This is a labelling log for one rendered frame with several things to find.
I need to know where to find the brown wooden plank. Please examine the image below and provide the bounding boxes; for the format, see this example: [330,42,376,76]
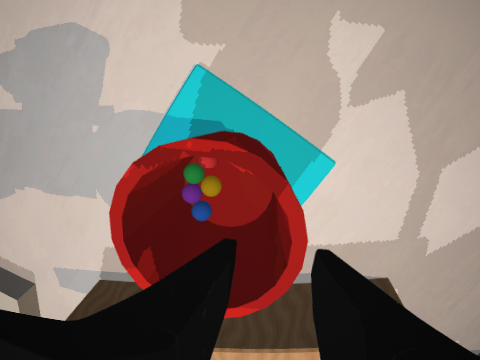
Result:
[67,277,404,360]

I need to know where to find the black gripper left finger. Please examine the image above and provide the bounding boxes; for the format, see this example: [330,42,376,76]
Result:
[0,239,237,360]

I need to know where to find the yellow marble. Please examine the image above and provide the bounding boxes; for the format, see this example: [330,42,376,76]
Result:
[200,176,221,197]

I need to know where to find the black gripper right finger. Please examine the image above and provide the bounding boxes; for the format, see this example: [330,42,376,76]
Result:
[311,248,480,360]

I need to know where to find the purple marble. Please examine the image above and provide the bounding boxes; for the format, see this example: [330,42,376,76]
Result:
[181,184,203,204]

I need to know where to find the green marble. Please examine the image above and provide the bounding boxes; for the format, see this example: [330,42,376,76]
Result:
[183,163,204,184]

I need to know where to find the dark red cup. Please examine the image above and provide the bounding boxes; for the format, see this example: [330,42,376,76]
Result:
[109,131,308,319]

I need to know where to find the blue marble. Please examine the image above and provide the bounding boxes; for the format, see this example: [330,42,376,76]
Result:
[191,201,212,221]

